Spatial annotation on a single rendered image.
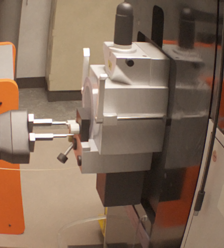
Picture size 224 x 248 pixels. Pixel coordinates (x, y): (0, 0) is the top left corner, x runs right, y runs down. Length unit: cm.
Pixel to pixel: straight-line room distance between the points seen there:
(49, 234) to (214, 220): 79
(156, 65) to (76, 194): 82
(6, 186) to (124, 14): 62
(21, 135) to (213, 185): 31
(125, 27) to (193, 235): 30
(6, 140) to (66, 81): 325
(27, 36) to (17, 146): 350
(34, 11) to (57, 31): 43
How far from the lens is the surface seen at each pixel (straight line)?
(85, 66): 75
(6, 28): 384
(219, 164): 50
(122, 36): 67
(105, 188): 74
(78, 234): 125
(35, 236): 124
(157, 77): 67
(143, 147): 70
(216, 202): 51
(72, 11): 378
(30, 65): 425
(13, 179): 114
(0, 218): 120
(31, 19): 414
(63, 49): 385
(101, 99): 64
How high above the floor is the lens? 147
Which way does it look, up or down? 23 degrees down
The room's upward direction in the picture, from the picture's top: 4 degrees clockwise
